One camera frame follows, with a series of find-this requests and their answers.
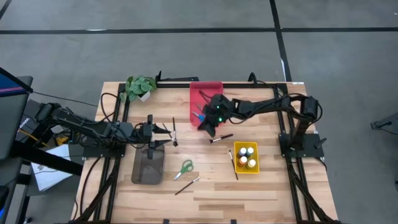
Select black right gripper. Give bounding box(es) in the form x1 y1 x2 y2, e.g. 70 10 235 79
197 93 235 138

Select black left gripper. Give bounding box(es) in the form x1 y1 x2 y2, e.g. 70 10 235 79
134 113 173 160

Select short thick black-handled brush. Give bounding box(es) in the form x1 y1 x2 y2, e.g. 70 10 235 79
208 133 234 145

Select green-handled scissors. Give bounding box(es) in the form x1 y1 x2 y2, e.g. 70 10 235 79
173 159 195 181

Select long black pale-bristled paintbrush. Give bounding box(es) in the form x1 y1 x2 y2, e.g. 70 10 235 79
174 176 201 197

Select smoky grey transparent tray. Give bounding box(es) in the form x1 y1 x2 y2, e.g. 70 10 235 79
131 142 166 185

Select pink transparent plastic bin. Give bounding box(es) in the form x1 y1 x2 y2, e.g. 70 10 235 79
189 81 226 127

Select yellow slotted plastic basket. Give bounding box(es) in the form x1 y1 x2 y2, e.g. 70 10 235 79
233 141 260 175

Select green plant in white pot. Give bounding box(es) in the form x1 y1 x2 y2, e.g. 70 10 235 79
119 74 158 104

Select black diagonal stand beam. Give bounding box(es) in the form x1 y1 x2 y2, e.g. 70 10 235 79
11 140 84 177

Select white paper sheet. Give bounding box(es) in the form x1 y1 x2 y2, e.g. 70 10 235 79
30 144 75 192

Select dark grey cabinet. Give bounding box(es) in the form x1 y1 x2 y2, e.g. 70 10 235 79
0 75 34 161

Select monitor with blue screen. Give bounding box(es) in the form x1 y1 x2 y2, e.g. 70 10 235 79
0 66 34 98

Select black aluminium table frame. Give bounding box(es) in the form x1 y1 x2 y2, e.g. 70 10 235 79
72 70 342 224

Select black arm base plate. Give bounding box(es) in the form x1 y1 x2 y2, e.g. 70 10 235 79
81 143 127 159
278 133 325 159

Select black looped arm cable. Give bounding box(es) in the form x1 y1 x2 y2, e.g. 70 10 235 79
98 91 123 124

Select black frame cable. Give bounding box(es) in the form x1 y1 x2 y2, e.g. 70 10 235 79
247 72 282 94

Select thick black floor cable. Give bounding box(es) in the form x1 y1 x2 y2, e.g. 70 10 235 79
78 157 103 220

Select thin black monitor cable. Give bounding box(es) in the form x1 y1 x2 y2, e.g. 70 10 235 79
30 90 103 109

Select yellow cable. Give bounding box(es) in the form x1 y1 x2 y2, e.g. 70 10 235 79
17 128 50 149

